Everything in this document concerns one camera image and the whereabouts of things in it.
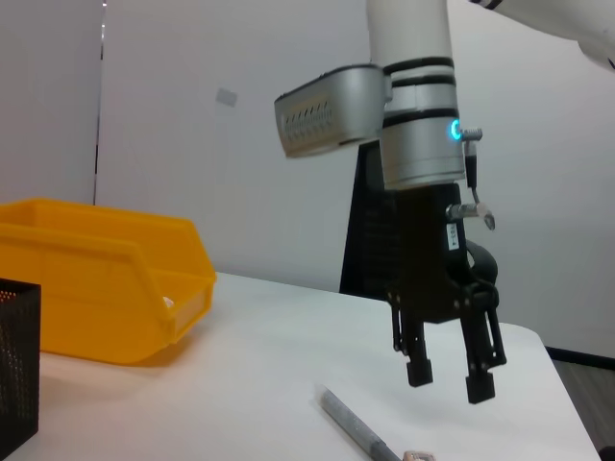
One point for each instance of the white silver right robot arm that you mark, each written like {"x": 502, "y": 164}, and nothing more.
{"x": 413, "y": 96}

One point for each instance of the black office chair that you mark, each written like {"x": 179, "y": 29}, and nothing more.
{"x": 367, "y": 230}

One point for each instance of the right wrist camera silver housing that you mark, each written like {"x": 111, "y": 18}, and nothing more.
{"x": 331, "y": 115}

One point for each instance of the yellow plastic storage bin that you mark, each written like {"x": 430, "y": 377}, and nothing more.
{"x": 96, "y": 288}

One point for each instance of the white paper ball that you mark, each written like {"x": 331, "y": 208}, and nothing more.
{"x": 168, "y": 302}

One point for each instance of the white partition board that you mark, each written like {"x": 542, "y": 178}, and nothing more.
{"x": 216, "y": 144}

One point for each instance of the beige eraser with barcode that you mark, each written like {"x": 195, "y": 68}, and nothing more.
{"x": 419, "y": 456}

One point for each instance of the black mesh pen holder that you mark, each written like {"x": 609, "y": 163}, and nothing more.
{"x": 17, "y": 365}

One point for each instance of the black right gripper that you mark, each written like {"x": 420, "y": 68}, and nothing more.
{"x": 432, "y": 259}

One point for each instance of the grey marker pen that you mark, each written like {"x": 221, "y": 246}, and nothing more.
{"x": 353, "y": 422}

